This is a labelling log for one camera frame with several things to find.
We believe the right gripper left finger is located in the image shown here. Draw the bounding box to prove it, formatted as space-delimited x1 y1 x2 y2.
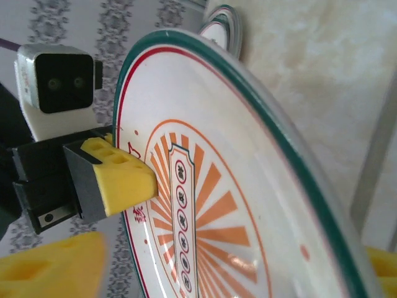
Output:
0 232 108 298

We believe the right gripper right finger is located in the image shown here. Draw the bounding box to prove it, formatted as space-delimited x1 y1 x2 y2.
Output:
365 246 397 298

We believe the round plate orange sunburst print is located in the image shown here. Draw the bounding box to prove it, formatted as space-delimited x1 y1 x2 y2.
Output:
112 29 381 298

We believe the round plate plain white centre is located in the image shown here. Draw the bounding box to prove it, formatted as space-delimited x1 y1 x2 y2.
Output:
203 4 243 60

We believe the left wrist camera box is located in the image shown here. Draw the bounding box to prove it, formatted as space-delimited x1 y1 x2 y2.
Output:
14 43 113 143

